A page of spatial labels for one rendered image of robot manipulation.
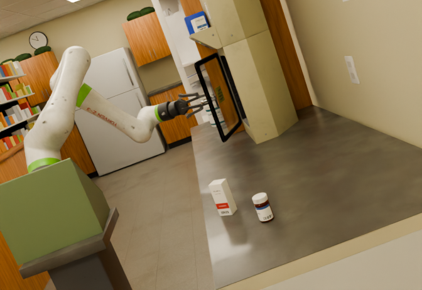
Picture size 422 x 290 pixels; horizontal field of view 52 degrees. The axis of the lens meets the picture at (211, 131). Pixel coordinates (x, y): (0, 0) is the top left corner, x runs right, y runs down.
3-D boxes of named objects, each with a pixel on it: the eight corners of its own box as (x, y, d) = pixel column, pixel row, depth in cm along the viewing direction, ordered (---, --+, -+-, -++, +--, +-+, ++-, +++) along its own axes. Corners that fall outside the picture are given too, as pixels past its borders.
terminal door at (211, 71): (242, 123, 228) (216, 51, 220) (224, 143, 201) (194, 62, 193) (240, 123, 228) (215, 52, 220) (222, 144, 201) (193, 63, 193)
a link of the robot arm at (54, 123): (41, 116, 153) (70, 34, 191) (26, 143, 162) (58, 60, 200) (75, 130, 158) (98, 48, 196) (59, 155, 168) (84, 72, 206)
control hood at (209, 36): (216, 48, 221) (209, 29, 219) (222, 47, 189) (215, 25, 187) (195, 55, 221) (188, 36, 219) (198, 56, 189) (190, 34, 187)
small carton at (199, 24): (205, 29, 199) (200, 17, 197) (208, 28, 194) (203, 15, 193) (194, 33, 197) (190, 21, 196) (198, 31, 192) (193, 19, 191)
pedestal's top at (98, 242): (22, 279, 154) (18, 270, 153) (49, 240, 185) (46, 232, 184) (107, 248, 154) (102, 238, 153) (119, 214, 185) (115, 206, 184)
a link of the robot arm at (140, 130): (95, 83, 206) (86, 98, 213) (85, 97, 198) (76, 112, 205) (158, 124, 215) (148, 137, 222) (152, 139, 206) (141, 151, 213)
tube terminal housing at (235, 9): (289, 115, 231) (242, -27, 215) (307, 125, 199) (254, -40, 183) (245, 131, 230) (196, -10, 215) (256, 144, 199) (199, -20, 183)
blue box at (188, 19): (208, 29, 218) (202, 12, 216) (210, 28, 208) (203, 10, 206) (189, 36, 218) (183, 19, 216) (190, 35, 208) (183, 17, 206)
